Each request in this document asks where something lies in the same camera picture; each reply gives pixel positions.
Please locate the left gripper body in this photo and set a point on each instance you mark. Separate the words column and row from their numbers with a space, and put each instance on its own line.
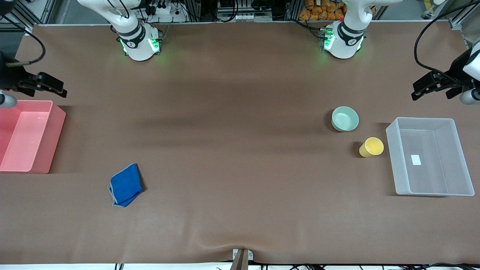
column 454, row 72

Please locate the clear plastic bin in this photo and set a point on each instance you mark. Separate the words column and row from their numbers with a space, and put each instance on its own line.
column 431, row 161

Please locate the orange bagged items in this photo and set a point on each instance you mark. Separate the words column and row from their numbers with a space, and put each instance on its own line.
column 322, row 11

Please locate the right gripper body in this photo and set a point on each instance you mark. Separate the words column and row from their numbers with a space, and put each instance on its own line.
column 10, row 77

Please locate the white label sticker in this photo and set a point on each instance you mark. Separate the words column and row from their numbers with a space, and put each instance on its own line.
column 416, row 160

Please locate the aluminium frame rail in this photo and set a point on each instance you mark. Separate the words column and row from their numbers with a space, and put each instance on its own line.
column 459, row 18

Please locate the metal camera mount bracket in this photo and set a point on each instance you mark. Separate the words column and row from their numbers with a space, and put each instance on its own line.
column 242, row 258

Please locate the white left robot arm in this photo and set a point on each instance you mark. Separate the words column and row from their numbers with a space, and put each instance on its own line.
column 343, row 43

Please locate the pink plastic bin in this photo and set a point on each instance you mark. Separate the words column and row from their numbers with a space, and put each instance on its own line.
column 26, row 138

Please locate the yellow cup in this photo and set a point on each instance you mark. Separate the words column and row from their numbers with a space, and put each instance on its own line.
column 372, row 147

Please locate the pale green bowl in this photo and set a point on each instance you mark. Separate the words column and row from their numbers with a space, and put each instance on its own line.
column 345, row 119

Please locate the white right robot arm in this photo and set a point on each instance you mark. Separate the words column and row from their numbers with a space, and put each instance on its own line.
column 138, row 45

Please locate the blue cloth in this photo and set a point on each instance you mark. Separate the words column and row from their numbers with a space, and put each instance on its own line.
column 125, row 185

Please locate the white power strip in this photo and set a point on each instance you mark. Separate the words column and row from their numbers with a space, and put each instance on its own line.
column 165, row 13

